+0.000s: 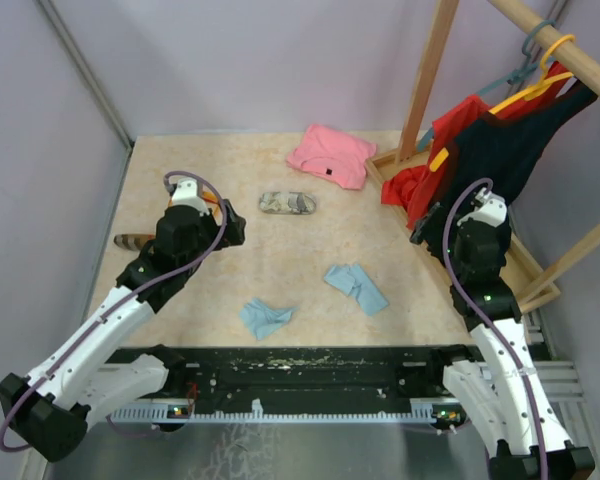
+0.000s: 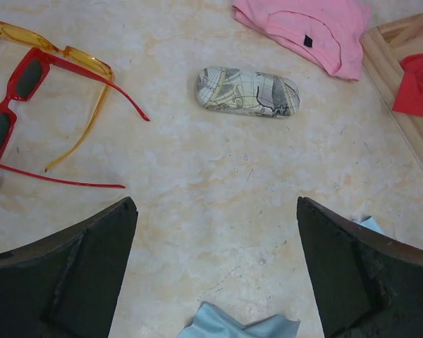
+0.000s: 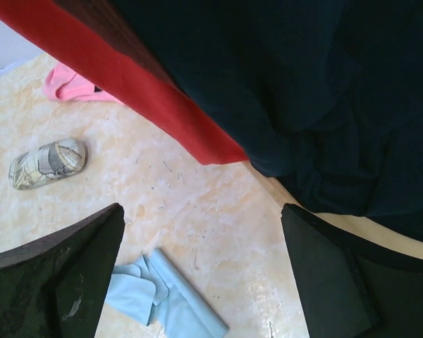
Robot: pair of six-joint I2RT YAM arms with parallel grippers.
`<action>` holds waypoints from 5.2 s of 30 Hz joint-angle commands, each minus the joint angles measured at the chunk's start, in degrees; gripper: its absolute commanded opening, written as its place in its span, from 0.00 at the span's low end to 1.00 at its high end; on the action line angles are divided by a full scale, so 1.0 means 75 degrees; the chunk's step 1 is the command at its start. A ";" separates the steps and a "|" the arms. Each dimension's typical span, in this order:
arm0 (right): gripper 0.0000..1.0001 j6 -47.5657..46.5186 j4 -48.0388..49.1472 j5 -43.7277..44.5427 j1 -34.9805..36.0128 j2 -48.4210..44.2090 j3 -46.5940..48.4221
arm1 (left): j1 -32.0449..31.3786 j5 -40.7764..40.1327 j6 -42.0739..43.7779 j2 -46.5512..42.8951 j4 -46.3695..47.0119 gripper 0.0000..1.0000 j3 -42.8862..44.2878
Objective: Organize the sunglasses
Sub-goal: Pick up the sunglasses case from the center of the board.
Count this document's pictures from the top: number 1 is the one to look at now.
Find folded pink shirt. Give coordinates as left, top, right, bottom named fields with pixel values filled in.
left=286, top=124, right=377, bottom=190

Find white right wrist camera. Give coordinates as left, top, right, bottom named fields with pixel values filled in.
left=457, top=188, right=507, bottom=228

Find dark navy shirt hanging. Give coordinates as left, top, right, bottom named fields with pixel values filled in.
left=429, top=81, right=598, bottom=207

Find wooden clothes rack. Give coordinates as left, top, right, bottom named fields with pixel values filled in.
left=364, top=0, right=600, bottom=314

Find red shirt hanging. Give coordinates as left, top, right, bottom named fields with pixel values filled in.
left=381, top=61, right=568, bottom=230

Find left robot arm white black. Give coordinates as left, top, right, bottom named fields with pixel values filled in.
left=0, top=200, right=246, bottom=462

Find teal hanger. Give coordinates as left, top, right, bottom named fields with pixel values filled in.
left=415, top=19, right=556, bottom=153

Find map print glasses case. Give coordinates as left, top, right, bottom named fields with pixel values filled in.
left=259, top=191, right=317, bottom=215

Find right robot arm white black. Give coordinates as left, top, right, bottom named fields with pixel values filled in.
left=411, top=200, right=595, bottom=479

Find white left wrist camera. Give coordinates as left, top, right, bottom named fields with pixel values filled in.
left=169, top=178, right=209, bottom=215

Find light blue cloth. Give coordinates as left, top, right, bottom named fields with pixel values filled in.
left=324, top=264, right=389, bottom=316
left=239, top=298, right=297, bottom=341

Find brown striped glasses case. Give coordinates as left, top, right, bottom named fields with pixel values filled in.
left=113, top=233, right=155, bottom=251

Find orange sunglasses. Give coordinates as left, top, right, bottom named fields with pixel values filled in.
left=168, top=189, right=218, bottom=214

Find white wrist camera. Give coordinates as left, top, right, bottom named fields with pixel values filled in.
left=169, top=178, right=209, bottom=215
left=457, top=188, right=507, bottom=228

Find yellow hanger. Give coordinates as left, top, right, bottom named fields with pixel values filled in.
left=427, top=34, right=576, bottom=172

